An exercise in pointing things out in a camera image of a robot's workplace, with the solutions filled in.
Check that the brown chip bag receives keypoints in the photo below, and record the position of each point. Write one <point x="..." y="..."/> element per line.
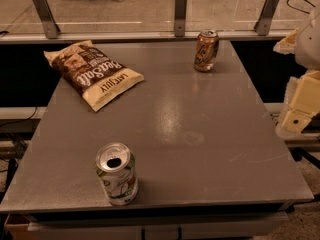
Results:
<point x="96" y="77"/>

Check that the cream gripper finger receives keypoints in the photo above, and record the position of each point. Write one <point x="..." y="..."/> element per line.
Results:
<point x="301" y="104"/>
<point x="287" y="44"/>

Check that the metal bracket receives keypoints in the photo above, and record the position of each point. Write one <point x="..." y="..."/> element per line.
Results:
<point x="180" y="8"/>
<point x="50" y="27"/>
<point x="263" y="24"/>

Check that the left metal bracket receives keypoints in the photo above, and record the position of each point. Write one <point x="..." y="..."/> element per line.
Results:
<point x="50" y="27"/>

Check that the orange soda can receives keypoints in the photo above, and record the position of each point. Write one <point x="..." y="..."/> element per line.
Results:
<point x="206" y="50"/>

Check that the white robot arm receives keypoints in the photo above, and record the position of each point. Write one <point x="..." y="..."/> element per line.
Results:
<point x="307" y="48"/>

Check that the middle metal bracket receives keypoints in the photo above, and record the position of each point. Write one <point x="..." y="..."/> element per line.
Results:
<point x="180" y="8"/>

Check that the right metal bracket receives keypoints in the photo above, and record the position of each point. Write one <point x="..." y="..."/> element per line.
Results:
<point x="263" y="24"/>

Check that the green white soda can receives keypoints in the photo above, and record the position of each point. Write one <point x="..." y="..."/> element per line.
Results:
<point x="115" y="168"/>

